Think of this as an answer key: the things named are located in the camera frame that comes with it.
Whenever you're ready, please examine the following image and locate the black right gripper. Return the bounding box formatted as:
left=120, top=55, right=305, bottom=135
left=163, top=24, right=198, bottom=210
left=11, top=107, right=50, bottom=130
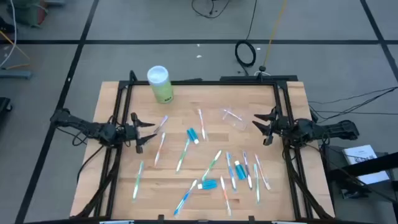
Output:
left=252, top=106, right=297, bottom=146

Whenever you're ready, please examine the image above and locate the blue toothbrush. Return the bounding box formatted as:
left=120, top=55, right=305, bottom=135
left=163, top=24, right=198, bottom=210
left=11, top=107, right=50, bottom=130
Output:
left=174, top=179, right=198, bottom=217
left=226, top=151, right=238, bottom=192

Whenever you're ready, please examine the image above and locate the thin black cable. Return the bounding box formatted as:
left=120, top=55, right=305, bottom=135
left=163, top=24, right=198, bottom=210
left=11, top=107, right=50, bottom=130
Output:
left=310, top=110, right=398, bottom=116
left=307, top=86, right=398, bottom=105

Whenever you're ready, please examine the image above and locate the green canister with white lid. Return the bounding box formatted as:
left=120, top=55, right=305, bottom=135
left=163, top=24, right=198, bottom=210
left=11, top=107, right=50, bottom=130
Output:
left=146, top=65, right=174, bottom=105

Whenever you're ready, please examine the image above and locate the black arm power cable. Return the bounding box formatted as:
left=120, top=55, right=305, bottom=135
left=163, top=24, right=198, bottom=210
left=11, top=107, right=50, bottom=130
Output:
left=76, top=144, right=105, bottom=185

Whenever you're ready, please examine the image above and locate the coiled black floor cable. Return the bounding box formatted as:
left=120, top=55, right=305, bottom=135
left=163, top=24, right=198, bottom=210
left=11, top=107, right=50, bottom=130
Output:
left=234, top=0, right=259, bottom=77

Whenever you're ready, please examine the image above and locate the black side shelf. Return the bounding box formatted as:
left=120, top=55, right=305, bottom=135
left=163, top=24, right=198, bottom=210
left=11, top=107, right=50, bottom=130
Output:
left=320, top=143, right=398, bottom=205

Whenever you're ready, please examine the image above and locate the purple toothbrush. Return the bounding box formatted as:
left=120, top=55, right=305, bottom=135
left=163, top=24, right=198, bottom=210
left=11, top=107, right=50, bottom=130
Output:
left=153, top=115, right=169, bottom=134
left=242, top=151, right=253, bottom=190

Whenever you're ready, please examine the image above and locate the blue-grey flat bar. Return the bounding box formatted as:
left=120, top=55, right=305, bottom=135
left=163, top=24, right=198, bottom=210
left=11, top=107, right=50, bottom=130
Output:
left=0, top=69, right=33, bottom=80

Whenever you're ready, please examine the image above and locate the white printed booklet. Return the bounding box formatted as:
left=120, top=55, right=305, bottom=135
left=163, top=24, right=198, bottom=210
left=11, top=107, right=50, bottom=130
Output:
left=341, top=144, right=391, bottom=185

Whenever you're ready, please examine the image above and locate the long yellow floor cable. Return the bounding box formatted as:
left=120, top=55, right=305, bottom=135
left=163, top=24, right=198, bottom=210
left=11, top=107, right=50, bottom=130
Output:
left=262, top=0, right=289, bottom=68

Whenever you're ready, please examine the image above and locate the looped black floor cable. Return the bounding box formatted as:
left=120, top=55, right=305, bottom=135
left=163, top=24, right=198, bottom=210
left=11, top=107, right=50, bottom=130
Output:
left=190, top=0, right=231, bottom=19

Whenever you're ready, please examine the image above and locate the green bag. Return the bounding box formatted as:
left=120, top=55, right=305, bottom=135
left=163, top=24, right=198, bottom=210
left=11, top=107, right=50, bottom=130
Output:
left=6, top=0, right=50, bottom=29

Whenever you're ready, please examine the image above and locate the short yellow floor cable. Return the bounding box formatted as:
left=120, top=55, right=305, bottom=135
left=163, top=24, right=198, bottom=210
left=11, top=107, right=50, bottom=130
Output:
left=0, top=29, right=31, bottom=70

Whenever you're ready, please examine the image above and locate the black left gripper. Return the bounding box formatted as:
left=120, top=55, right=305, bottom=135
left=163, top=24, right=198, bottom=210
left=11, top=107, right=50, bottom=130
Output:
left=123, top=112, right=158, bottom=154

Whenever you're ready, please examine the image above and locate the clear plastic cup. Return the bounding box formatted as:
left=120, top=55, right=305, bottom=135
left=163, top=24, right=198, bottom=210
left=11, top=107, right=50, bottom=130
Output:
left=221, top=107, right=249, bottom=131

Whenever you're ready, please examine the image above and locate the black floor object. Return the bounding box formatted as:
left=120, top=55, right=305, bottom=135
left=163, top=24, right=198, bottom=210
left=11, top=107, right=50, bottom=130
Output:
left=0, top=96, right=14, bottom=125

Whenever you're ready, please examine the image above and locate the white floor cable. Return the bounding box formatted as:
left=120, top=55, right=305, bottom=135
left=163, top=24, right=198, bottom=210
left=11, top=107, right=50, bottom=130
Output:
left=0, top=0, right=17, bottom=68

